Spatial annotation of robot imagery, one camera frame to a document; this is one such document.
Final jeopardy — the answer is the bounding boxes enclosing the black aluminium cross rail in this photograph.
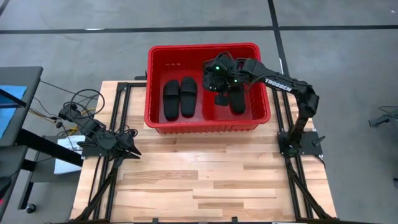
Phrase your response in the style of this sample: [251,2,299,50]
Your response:
[55,217,358,224]

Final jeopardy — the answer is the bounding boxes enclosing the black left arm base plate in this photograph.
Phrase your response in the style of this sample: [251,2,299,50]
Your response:
[76,141,125,158]

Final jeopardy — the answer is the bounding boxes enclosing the black right aluminium frame rails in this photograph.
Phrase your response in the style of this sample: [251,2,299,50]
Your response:
[269,86,338,222]

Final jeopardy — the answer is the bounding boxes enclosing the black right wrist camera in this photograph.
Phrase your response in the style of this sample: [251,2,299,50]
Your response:
[208,57,233,77]

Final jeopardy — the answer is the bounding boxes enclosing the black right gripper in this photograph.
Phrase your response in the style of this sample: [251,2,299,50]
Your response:
[201,55,245,94]

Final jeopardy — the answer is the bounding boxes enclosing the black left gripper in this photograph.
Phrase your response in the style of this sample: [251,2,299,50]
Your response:
[107,133,143,161]

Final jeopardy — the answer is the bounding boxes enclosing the yellow cable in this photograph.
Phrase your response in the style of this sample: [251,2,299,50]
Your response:
[29,107,95,135]

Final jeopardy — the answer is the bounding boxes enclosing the white cardboard box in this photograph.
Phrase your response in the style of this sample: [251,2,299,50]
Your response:
[53,134,87,175]

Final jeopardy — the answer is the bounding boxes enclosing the blue screen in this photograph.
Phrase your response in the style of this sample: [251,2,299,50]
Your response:
[0,84,28,139]

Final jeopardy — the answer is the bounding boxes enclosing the black stand foot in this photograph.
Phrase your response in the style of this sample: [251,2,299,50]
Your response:
[368,105,398,128]

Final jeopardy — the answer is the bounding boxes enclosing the dark grey side desk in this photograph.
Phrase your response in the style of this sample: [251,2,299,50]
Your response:
[0,65,44,149]

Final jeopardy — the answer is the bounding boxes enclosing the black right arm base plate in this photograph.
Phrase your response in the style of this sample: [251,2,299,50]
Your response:
[277,130,324,157]

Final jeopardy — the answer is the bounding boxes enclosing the black desk support beam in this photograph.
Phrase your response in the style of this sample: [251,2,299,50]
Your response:
[15,128,85,168]

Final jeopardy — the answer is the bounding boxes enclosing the red plastic bin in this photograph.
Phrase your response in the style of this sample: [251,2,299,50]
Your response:
[144,42,272,135]

